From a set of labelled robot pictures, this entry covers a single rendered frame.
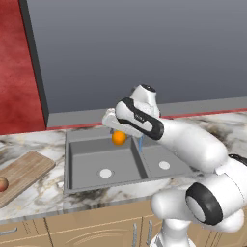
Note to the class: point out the tan cupboard door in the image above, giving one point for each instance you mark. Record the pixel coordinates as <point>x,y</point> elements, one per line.
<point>93,231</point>
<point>144,233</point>

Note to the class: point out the tan drawer front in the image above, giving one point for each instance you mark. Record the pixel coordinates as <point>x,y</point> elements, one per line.
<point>22,239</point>

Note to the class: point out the wooden cutting board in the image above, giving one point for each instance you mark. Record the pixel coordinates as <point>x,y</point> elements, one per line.
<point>24,172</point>

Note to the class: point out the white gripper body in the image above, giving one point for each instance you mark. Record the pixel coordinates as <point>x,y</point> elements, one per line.
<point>110,119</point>

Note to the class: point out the grey window with dark frame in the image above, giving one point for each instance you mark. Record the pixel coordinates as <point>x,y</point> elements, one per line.
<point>128,48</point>

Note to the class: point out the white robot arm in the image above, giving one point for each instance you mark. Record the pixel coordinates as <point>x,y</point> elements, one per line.
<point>189,141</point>

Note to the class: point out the blue water stream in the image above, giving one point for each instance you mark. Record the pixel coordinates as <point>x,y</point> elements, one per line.
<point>141,144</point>

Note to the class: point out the orange fruit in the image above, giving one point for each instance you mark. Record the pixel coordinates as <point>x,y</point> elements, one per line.
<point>119,138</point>

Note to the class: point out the grey double sink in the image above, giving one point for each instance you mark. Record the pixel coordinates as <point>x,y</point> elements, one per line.
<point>96,154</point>

